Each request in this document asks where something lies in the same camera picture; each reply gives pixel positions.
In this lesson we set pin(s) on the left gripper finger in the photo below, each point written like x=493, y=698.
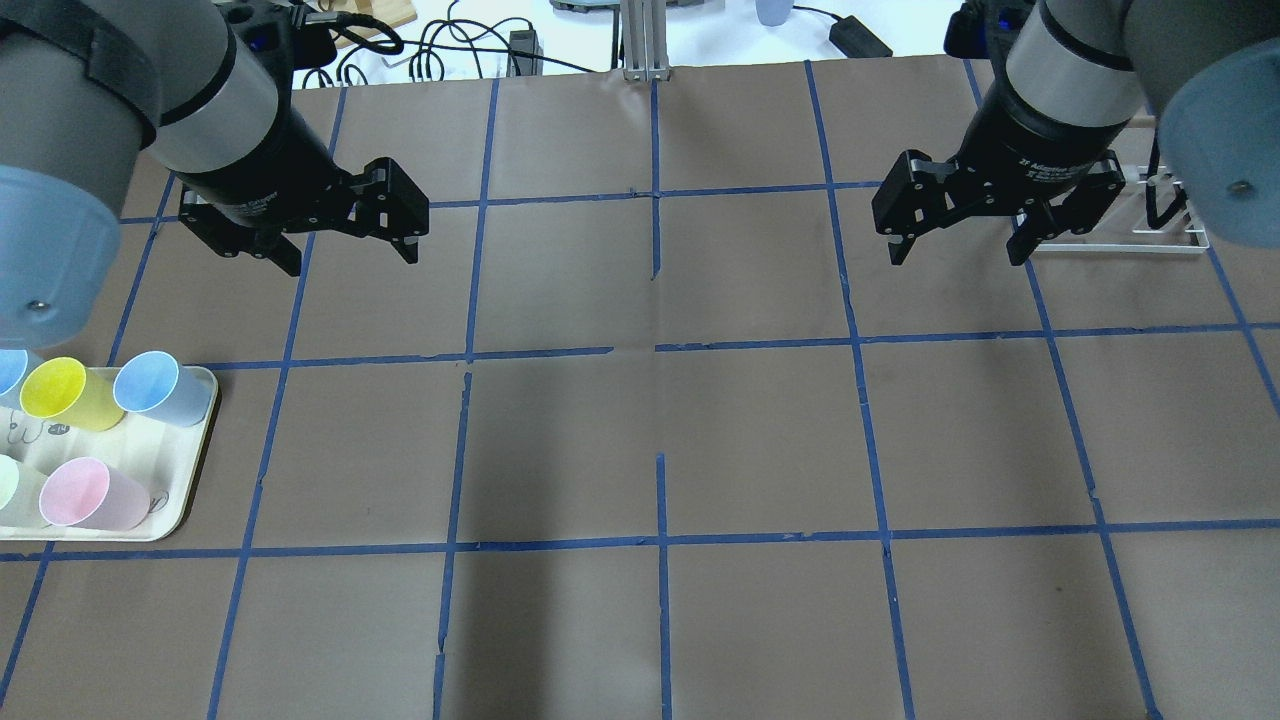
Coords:
x=262, y=244
x=389, y=206

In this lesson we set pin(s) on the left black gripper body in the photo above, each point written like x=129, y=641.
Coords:
x=262, y=163

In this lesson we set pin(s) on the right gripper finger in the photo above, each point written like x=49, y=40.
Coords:
x=914, y=199
x=1081, y=210

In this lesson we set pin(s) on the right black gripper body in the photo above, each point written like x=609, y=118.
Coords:
x=1030, y=143

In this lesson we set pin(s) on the light blue plastic cup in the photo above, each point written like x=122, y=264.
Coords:
x=15, y=366

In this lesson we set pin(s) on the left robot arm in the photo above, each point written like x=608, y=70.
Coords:
x=205, y=89

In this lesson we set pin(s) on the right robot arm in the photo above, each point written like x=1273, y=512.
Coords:
x=1069, y=76

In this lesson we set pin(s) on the white dish rack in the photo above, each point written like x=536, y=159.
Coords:
x=1124, y=228

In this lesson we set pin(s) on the blue cup on desk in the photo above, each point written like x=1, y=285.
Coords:
x=773, y=13

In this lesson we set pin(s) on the yellow plastic cup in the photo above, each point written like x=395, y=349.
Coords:
x=65, y=391

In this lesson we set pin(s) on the pink plastic cup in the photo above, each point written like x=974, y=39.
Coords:
x=86, y=493

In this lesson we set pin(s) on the pale green plastic cup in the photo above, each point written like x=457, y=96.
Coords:
x=21, y=486

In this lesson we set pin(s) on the cream plastic tray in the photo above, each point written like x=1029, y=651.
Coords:
x=166, y=461

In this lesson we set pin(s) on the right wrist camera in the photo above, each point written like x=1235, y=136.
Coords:
x=985, y=29

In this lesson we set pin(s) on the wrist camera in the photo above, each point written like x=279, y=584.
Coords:
x=985, y=29
x=265, y=27

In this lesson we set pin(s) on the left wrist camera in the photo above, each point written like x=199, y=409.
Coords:
x=265, y=27

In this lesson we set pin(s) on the aluminium frame post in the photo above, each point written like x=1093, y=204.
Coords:
x=643, y=27

